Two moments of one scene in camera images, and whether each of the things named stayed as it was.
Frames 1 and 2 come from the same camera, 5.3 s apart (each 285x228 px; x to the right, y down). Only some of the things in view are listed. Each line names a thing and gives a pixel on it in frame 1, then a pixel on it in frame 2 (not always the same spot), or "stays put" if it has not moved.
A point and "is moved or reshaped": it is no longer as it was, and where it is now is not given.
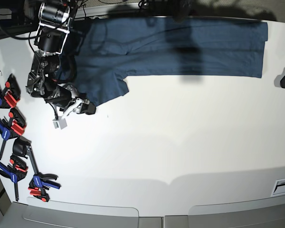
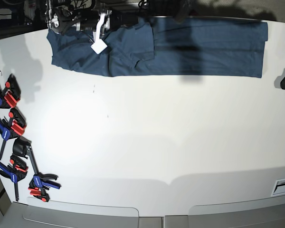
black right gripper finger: [89, 109] to [124, 19]
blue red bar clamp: [14, 126] stays put
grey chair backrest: [273, 212] stays put
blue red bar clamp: [41, 181] stays put
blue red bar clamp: [16, 171] stays put
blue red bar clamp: [8, 98] stays put
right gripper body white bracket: [60, 123] to [104, 21]
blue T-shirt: [109, 52] is moved or reshaped
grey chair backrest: [40, 213] stays put
